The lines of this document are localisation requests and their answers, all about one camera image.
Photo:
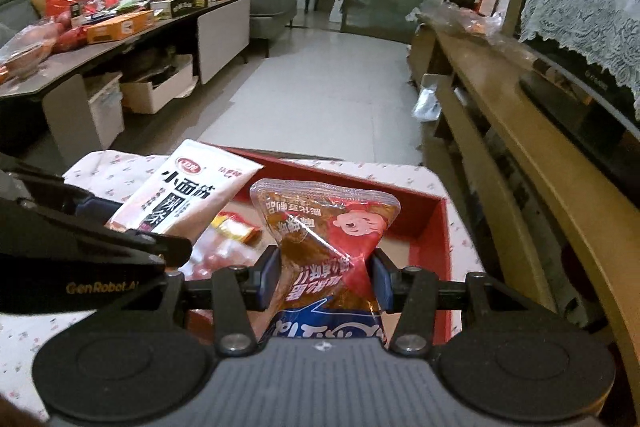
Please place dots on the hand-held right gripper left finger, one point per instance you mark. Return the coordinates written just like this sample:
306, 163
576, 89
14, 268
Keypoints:
270, 277

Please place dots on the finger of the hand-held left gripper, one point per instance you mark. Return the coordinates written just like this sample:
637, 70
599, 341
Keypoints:
97, 209
165, 249

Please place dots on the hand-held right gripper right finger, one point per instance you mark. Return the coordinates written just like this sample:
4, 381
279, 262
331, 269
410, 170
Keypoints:
378, 279

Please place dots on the pink candy pack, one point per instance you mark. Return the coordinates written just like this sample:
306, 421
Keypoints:
225, 252

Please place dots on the white snack packet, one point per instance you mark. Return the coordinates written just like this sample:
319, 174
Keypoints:
185, 187

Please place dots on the red cardboard box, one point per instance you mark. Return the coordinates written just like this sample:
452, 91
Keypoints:
425, 227

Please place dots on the brown clear snack packet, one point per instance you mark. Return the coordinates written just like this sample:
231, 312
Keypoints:
325, 232

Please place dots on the white storage box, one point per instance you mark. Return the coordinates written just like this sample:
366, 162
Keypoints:
106, 109

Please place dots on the open cardboard box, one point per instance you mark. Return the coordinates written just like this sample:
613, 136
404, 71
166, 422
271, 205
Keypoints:
155, 92

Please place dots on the dark top coffee table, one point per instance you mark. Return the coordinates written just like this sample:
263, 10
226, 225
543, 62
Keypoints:
125, 49

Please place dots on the orange flat box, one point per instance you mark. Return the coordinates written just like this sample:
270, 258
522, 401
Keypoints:
120, 27

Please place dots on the black long box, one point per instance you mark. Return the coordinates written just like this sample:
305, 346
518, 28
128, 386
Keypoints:
180, 4

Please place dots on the wooden television cabinet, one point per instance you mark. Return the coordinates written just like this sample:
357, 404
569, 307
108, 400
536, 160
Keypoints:
500, 82

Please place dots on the clear plastic bag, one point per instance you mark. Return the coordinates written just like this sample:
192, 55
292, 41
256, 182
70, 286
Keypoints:
460, 19

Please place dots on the black television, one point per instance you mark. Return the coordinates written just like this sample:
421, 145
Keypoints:
600, 117

